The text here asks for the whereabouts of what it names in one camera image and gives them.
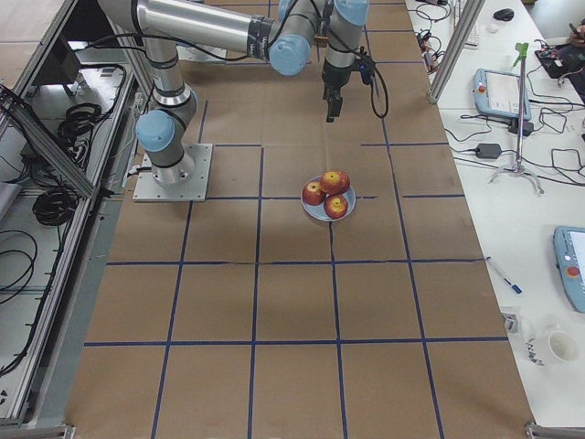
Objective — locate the red apple plate left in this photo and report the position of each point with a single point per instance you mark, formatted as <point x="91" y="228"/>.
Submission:
<point x="313" y="194"/>

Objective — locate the light blue plate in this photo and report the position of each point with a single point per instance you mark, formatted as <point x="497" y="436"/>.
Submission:
<point x="317" y="212"/>

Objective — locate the black computer mouse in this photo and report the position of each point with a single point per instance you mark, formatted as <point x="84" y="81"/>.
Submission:
<point x="504" y="15"/>

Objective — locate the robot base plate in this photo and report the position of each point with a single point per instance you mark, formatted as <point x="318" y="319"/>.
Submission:
<point x="202" y="54"/>

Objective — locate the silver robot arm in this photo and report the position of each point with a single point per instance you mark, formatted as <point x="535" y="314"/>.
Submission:
<point x="285" y="42"/>

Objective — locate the red apple plate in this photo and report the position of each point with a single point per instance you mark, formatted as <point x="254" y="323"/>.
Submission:
<point x="335" y="207"/>
<point x="313" y="194"/>

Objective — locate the small grey box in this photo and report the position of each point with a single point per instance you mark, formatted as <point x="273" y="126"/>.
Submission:
<point x="511" y="322"/>

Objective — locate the blue white pen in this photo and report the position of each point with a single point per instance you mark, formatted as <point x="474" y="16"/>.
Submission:
<point x="512" y="285"/>

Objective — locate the red apple plate front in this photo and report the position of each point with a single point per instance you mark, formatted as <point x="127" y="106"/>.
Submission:
<point x="335" y="207"/>

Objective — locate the black power adapter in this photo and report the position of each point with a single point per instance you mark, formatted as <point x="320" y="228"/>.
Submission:
<point x="488" y="151"/>

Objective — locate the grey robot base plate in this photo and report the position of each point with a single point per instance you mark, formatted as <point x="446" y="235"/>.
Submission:
<point x="186" y="181"/>

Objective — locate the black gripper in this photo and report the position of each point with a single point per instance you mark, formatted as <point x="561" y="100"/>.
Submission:
<point x="335" y="79"/>

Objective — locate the blue teach pendant far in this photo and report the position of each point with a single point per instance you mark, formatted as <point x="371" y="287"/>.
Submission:
<point x="497" y="94"/>

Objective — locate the aluminium frame post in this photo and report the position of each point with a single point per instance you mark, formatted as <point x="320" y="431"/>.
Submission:
<point x="465" y="20"/>

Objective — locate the metal tripod stand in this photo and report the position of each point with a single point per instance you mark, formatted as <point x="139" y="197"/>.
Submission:
<point x="518" y="169"/>

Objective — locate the person at desk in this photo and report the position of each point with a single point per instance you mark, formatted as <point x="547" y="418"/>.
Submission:
<point x="571" y="56"/>

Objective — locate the blue teach pendant near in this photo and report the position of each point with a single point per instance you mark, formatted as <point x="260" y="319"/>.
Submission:
<point x="568" y="245"/>

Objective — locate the red yellow apple carried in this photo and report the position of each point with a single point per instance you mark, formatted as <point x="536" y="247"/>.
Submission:
<point x="334" y="182"/>

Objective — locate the blue teach pendant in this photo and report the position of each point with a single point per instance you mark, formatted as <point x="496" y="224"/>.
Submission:
<point x="568" y="245"/>
<point x="497" y="94"/>

